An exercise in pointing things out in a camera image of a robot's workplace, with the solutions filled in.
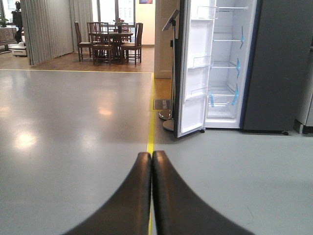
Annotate chrome stanchion post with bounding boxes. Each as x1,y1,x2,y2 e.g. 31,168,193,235
159,109,174,120

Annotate clear door bin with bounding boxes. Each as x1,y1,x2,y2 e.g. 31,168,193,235
190,55,214,69
186,87,209,100
196,6,219,20

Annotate grey side-by-side fridge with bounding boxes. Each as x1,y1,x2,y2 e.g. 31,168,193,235
174,0,313,135

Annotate wooden dining chair front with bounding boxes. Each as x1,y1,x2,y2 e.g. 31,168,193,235
90,22,113,64

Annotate wooden dining chair right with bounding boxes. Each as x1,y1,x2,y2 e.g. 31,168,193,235
120,23,143,65

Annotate wooden dining chair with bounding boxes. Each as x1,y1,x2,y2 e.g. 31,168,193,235
90,22,113,64
120,23,143,65
74,22,92,62

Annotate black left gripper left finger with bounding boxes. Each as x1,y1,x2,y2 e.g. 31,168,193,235
66,152,152,235

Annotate dark floor sign sticker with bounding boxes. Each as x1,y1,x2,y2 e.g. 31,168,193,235
154,99,170,110

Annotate clear lower door bin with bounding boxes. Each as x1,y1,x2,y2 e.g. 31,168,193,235
186,87,209,100

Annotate clear upper door bin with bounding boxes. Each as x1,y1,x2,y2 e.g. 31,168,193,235
196,6,219,20

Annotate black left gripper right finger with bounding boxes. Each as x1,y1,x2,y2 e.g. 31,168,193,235
152,151,251,235

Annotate clear middle door bin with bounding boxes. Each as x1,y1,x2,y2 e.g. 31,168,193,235
190,55,214,69

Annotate round wooden dining table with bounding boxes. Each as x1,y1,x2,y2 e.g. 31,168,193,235
88,31,134,63

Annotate wooden dining chair left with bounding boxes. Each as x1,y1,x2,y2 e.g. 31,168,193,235
74,22,92,62

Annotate sign stand with round base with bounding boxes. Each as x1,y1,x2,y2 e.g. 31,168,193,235
162,9,179,131

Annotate clear fridge crisper drawer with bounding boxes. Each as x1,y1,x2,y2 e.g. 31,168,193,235
207,93,238,119

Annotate white fridge door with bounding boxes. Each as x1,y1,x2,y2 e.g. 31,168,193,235
174,0,217,138

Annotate flower pot on table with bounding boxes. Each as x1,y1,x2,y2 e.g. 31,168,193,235
113,18,124,33

